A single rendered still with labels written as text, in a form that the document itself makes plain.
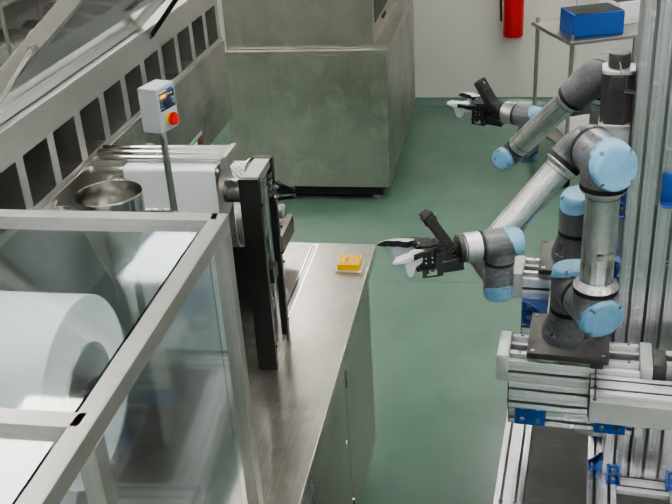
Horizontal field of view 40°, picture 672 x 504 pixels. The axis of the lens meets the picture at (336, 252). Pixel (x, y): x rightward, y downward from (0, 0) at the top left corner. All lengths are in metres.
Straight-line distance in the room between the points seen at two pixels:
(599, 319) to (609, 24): 3.32
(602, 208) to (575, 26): 3.24
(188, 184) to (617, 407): 1.28
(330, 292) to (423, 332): 1.53
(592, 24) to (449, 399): 2.57
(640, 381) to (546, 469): 0.62
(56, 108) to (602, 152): 1.29
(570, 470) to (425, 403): 0.83
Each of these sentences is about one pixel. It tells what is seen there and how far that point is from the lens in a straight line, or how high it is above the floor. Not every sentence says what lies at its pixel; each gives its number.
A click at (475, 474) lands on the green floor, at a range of 3.50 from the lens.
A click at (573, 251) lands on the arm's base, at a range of 3.10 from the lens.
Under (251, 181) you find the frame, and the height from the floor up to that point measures 1.44.
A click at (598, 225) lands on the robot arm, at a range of 2.39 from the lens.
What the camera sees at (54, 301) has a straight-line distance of 1.48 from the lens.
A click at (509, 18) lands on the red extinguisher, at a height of 0.69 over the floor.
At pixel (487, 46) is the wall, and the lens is 7.13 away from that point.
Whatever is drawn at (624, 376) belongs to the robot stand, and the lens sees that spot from 2.74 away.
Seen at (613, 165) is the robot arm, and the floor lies 1.42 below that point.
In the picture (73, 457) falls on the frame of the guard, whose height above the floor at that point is 1.60.
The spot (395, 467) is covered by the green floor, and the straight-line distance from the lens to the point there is 3.52.
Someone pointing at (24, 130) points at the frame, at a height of 1.63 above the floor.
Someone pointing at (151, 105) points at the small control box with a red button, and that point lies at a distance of 2.04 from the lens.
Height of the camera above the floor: 2.27
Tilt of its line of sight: 27 degrees down
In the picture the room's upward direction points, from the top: 4 degrees counter-clockwise
